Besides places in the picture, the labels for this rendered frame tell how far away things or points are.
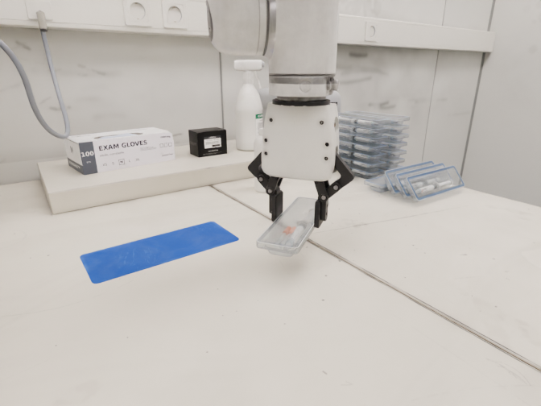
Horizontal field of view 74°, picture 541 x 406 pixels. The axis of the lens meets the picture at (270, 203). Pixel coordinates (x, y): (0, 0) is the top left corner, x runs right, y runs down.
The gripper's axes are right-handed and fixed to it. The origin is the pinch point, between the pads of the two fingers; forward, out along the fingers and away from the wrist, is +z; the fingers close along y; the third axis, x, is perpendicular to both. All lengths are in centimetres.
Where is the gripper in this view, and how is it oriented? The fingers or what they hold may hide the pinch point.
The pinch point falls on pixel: (298, 210)
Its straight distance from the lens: 52.2
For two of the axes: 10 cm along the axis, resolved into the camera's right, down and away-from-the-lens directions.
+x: -3.6, 3.2, -8.8
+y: -9.3, -1.2, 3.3
